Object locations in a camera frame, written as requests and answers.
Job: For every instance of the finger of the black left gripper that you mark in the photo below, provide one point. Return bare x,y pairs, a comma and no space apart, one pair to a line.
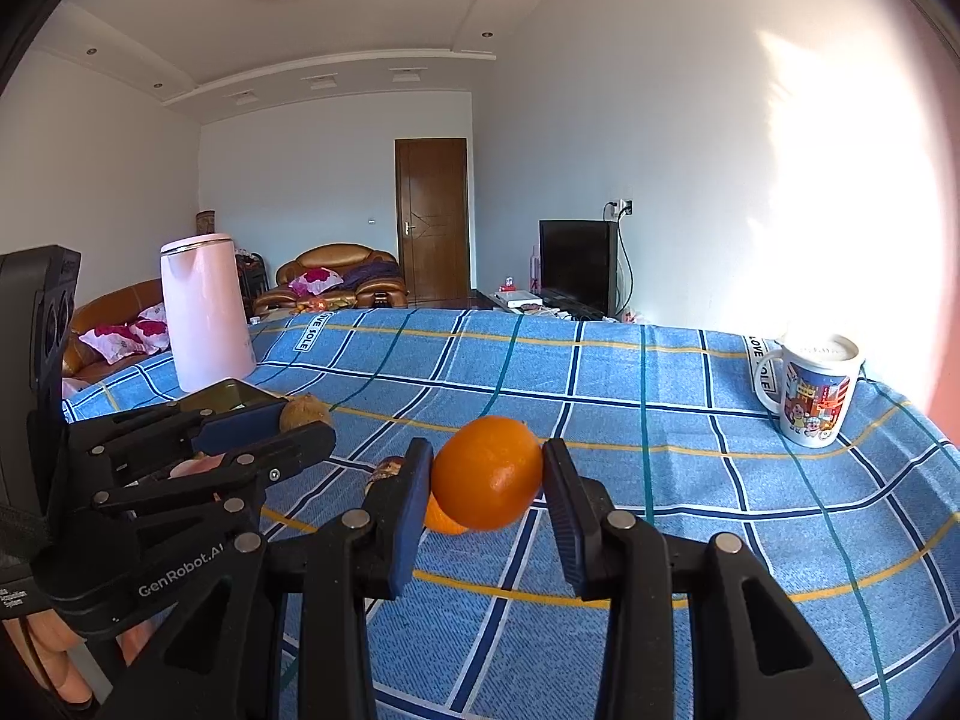
135,443
79,506

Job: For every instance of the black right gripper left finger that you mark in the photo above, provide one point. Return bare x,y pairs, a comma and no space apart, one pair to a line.
218,652

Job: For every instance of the small yellow-brown fruit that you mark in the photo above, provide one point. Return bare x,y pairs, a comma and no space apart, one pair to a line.
302,410

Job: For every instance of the orange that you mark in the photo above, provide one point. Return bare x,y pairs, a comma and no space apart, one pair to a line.
437,521
488,473

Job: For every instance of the person's left hand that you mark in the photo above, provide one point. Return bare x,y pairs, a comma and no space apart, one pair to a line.
49,671

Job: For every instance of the pink metal tin box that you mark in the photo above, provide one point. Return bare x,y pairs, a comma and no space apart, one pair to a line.
226,395

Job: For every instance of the pink floral sofa cushion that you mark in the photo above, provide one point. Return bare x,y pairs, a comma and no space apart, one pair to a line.
146,335

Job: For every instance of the pink electric kettle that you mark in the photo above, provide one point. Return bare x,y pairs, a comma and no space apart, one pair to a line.
205,316

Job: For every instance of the brown leather sofa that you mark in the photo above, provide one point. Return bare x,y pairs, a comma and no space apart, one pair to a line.
82,366

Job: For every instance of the blue plaid tablecloth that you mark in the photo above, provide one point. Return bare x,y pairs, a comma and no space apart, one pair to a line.
863,535

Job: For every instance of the brown leather armchair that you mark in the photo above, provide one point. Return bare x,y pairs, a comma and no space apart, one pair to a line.
371,278

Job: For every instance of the colourful printed white mug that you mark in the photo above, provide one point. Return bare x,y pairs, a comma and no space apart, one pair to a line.
807,385

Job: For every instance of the low tv stand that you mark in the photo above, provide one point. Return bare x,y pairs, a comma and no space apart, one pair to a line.
529,304

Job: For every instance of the brown wooden interior door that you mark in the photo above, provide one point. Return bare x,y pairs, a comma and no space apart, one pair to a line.
431,192

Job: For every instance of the pink bottle beside television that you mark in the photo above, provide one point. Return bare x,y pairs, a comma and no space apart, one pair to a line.
534,272

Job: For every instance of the black television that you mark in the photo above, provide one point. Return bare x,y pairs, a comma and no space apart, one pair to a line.
578,260

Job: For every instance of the wall socket with plug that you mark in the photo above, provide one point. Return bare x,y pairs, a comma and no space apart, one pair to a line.
615,210

